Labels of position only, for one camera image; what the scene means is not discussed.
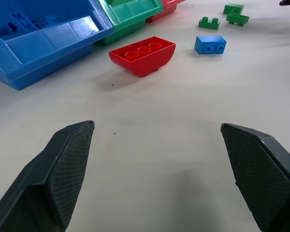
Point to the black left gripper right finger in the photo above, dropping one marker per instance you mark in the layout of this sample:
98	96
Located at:
263	176

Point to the black right gripper tip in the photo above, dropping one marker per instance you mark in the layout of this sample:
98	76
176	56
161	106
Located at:
289	2

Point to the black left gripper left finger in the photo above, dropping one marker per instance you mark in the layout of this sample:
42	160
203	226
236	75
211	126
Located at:
38	183

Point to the blue two-stud building brick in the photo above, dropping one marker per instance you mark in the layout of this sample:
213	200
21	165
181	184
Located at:
209	44

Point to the green plastic storage bin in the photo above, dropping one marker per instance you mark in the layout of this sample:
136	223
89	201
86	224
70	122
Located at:
129	18

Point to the blue plastic storage bin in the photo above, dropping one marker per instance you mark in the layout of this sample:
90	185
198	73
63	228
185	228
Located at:
42	46

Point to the green two-stud building brick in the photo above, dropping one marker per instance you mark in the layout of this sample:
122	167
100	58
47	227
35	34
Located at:
209	23
237	18
233	9

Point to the red plastic storage bin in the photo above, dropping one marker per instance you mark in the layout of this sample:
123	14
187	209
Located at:
163	9

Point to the red curved building brick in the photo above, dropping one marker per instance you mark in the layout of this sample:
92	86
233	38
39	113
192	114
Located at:
143	56

